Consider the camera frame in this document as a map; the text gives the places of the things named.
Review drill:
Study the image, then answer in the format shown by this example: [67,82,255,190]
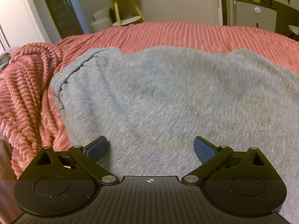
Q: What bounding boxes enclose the yellow two-tier side table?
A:
[111,0,145,27]

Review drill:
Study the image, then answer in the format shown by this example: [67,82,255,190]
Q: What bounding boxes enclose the pink ribbed bed blanket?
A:
[1,22,298,178]

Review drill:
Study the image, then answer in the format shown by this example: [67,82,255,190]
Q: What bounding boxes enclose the grey sweatpants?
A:
[50,46,298,223]

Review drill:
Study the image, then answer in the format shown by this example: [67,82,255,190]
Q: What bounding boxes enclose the dark wooden door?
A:
[45,0,84,43]

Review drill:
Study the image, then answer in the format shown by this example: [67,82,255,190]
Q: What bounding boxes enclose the grey drawer cabinet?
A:
[233,0,277,32]

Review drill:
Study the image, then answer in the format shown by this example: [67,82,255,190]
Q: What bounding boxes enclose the grey round stool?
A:
[90,7,114,33]

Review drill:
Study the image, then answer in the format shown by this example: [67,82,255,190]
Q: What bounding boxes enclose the grey upholstered chair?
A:
[288,25,299,38]

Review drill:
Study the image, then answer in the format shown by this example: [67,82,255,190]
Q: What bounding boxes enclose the grey vanity desk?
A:
[261,0,298,41]

